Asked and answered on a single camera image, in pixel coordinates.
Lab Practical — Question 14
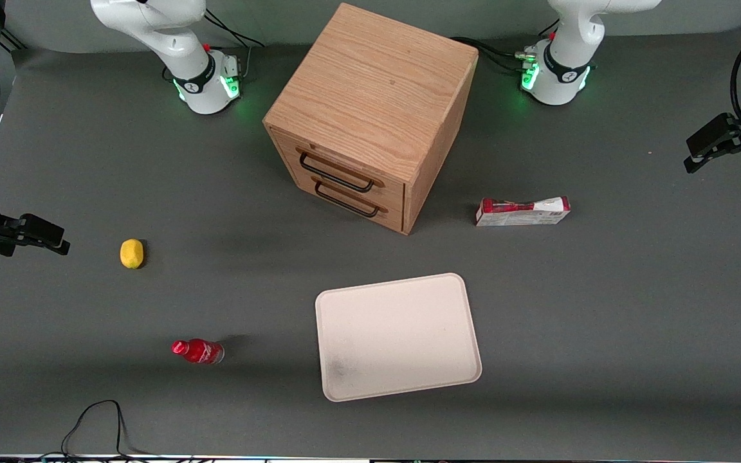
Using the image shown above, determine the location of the red cookie box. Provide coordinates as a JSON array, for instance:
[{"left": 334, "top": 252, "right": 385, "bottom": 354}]
[{"left": 475, "top": 196, "right": 571, "bottom": 227}]

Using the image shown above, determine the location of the beige plastic tray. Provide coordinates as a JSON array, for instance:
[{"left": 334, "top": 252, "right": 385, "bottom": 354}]
[{"left": 315, "top": 273, "right": 482, "bottom": 403}]

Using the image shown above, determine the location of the yellow lemon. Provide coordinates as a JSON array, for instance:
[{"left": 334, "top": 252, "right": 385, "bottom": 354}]
[{"left": 120, "top": 239, "right": 145, "bottom": 269}]

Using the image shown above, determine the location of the red cola bottle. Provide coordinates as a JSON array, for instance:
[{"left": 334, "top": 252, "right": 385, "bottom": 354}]
[{"left": 171, "top": 338, "right": 225, "bottom": 365}]

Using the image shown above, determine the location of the wooden drawer cabinet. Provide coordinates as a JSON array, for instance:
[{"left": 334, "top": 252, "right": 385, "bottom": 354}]
[{"left": 262, "top": 3, "right": 479, "bottom": 235}]

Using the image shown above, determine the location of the black looped table cable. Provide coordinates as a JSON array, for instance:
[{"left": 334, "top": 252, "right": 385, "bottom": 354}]
[{"left": 39, "top": 399, "right": 152, "bottom": 460}]

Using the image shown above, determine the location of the black left arm base cable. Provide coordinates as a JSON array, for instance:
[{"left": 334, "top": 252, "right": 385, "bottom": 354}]
[{"left": 451, "top": 37, "right": 536, "bottom": 73}]

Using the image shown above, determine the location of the black arm base cable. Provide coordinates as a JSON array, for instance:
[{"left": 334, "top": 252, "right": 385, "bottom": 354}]
[
  {"left": 451, "top": 37, "right": 536, "bottom": 73},
  {"left": 203, "top": 10, "right": 266, "bottom": 50}
]

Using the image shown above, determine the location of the black right arm base cable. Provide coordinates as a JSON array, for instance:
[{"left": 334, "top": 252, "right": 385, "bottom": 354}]
[{"left": 203, "top": 10, "right": 266, "bottom": 50}]

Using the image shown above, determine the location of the long black drawer handle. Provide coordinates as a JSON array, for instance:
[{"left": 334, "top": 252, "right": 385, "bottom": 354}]
[{"left": 298, "top": 151, "right": 376, "bottom": 194}]

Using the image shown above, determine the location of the short black drawer handle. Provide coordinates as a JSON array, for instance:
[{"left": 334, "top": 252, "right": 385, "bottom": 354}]
[{"left": 314, "top": 180, "right": 381, "bottom": 218}]

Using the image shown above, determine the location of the wooden drawer with long handle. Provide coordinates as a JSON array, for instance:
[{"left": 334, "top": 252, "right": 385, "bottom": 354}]
[{"left": 271, "top": 127, "right": 407, "bottom": 210}]

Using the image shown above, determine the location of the wooden drawer with short handle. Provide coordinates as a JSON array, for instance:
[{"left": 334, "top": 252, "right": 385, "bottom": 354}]
[{"left": 287, "top": 168, "right": 407, "bottom": 233}]

